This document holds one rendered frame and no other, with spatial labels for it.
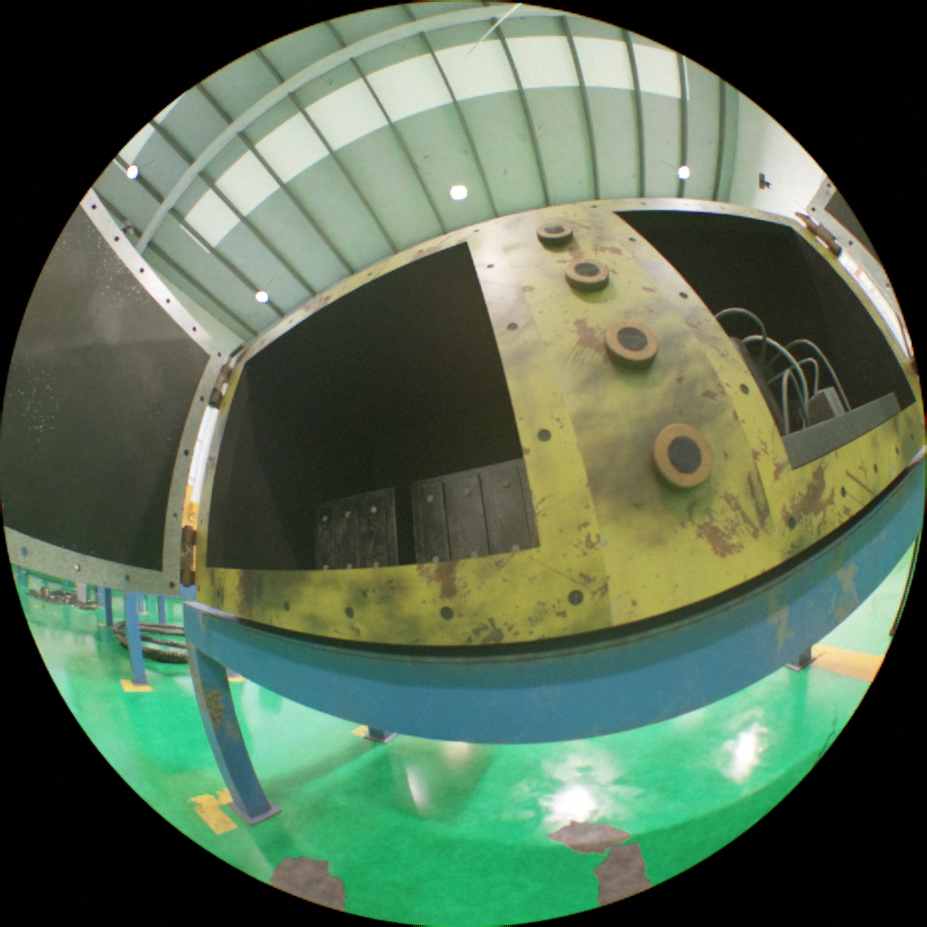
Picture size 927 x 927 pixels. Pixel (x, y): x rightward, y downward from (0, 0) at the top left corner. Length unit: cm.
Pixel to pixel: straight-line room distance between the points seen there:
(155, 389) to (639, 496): 74
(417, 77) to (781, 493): 838
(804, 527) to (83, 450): 87
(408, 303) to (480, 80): 801
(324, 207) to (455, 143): 365
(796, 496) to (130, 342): 92
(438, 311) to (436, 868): 123
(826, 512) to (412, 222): 887
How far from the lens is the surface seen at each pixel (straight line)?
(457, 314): 66
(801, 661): 148
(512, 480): 45
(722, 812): 92
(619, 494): 23
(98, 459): 59
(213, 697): 85
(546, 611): 23
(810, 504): 34
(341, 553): 58
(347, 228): 906
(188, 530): 67
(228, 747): 92
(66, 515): 57
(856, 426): 48
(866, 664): 142
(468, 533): 45
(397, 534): 52
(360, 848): 93
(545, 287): 36
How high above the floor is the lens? 71
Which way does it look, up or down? 21 degrees up
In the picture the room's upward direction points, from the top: 7 degrees counter-clockwise
